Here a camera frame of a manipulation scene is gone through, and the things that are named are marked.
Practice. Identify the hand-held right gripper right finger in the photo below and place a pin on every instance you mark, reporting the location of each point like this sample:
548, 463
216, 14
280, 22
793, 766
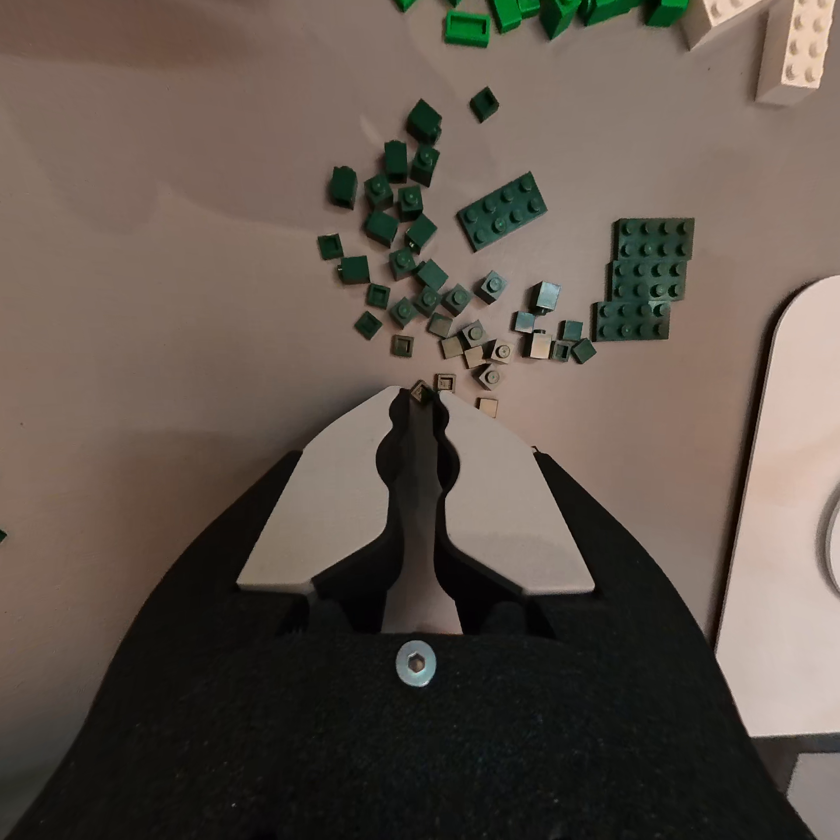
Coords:
512, 518

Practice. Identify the pile of dark green pieces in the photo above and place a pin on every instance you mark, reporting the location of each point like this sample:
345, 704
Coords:
382, 226

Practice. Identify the white lego brick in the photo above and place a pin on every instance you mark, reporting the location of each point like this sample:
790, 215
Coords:
712, 16
791, 52

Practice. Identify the dark green single-stud lego brick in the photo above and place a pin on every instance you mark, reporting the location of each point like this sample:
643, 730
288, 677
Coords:
421, 392

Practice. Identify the white book stand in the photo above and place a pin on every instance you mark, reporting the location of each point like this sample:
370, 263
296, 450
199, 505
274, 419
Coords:
781, 525

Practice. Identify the dark green lego plate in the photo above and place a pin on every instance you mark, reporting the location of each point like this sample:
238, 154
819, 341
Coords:
632, 321
502, 211
654, 239
649, 281

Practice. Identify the pile of bright green pieces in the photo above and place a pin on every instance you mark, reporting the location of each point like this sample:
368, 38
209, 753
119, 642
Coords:
558, 13

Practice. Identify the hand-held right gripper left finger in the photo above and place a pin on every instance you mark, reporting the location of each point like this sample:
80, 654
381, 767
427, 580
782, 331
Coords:
321, 512

